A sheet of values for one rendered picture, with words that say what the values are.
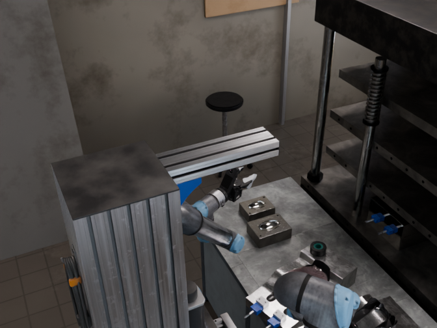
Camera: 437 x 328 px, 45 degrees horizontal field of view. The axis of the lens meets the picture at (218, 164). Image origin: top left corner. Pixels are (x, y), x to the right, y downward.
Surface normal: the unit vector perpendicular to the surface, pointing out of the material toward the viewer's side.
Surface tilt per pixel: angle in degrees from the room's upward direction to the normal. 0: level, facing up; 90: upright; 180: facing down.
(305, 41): 90
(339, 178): 0
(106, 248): 90
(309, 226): 0
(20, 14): 72
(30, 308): 0
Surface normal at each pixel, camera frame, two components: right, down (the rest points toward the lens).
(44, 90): 0.40, 0.21
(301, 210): -0.02, -0.83
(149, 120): 0.43, 0.49
